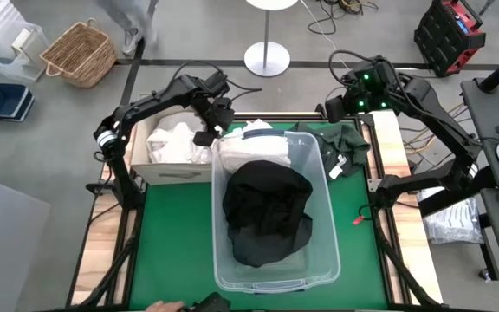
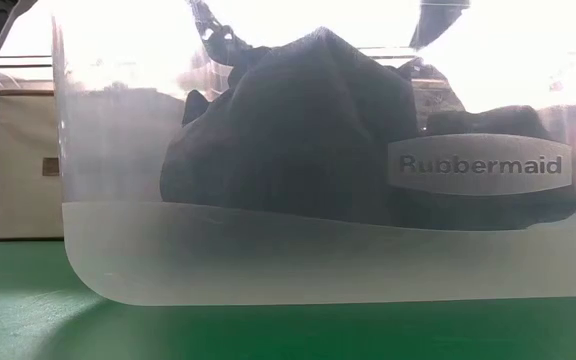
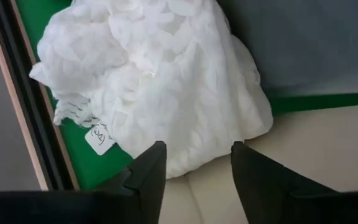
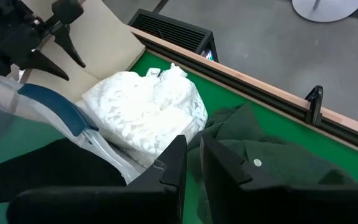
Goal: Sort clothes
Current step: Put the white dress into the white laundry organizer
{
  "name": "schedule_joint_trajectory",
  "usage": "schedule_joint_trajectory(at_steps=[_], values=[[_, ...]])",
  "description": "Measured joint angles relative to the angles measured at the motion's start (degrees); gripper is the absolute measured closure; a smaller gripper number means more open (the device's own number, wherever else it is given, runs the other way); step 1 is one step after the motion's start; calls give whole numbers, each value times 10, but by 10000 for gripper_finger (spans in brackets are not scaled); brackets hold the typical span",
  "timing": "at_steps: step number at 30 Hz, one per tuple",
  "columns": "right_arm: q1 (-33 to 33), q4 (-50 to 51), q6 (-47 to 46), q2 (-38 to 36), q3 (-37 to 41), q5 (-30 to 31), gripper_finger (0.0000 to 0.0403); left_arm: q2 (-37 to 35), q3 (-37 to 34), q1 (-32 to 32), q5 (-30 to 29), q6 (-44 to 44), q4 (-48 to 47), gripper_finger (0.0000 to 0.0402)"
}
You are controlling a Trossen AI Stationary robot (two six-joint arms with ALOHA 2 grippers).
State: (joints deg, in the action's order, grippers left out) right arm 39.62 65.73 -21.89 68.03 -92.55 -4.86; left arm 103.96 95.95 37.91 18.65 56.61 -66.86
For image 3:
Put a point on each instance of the black aluminium table frame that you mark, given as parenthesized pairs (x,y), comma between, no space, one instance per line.
(26,93)

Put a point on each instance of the white garment with tag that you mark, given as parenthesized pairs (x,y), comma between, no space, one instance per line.
(166,87)

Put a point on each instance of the beige fabric box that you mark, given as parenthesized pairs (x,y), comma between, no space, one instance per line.
(306,146)

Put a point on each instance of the green table mat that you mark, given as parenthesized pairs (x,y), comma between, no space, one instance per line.
(85,161)

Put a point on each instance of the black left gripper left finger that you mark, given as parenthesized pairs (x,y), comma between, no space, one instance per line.
(152,174)

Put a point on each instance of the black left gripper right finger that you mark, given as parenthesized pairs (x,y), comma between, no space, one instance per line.
(259,180)

